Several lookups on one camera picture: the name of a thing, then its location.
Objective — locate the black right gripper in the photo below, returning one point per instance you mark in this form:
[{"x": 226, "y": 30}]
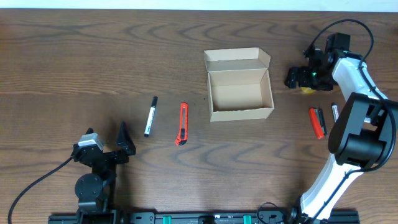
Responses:
[{"x": 303, "y": 77}]

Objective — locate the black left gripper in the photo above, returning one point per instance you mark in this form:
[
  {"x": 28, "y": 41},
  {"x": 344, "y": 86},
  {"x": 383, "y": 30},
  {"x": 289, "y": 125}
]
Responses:
[{"x": 107, "y": 156}]

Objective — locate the yellow tape roll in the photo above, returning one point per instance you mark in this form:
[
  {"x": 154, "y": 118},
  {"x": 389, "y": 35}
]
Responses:
[{"x": 307, "y": 90}]

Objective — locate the blue capped white marker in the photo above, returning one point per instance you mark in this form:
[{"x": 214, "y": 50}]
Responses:
[{"x": 335, "y": 112}]

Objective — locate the red black utility knife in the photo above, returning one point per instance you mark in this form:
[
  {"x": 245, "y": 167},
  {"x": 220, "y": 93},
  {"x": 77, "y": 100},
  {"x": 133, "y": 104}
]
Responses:
[{"x": 317, "y": 123}]

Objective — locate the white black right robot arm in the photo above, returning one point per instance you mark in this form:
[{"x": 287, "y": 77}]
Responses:
[{"x": 363, "y": 136}]

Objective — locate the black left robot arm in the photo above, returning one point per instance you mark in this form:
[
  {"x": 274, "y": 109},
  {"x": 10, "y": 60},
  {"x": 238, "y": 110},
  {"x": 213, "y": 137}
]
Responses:
[{"x": 95, "y": 190}]

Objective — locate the black white marker pen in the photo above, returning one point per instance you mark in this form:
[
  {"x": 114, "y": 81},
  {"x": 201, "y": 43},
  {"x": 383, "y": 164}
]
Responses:
[{"x": 150, "y": 117}]

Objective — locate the orange utility knife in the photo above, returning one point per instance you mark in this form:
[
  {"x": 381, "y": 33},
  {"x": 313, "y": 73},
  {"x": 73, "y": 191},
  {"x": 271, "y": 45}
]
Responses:
[{"x": 182, "y": 135}]

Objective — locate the open cardboard box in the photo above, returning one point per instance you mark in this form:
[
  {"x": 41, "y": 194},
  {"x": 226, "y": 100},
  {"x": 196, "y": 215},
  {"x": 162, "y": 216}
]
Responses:
[{"x": 239, "y": 86}]

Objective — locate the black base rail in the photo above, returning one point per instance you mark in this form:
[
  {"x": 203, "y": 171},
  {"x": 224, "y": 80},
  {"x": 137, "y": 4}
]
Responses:
[{"x": 265, "y": 216}]

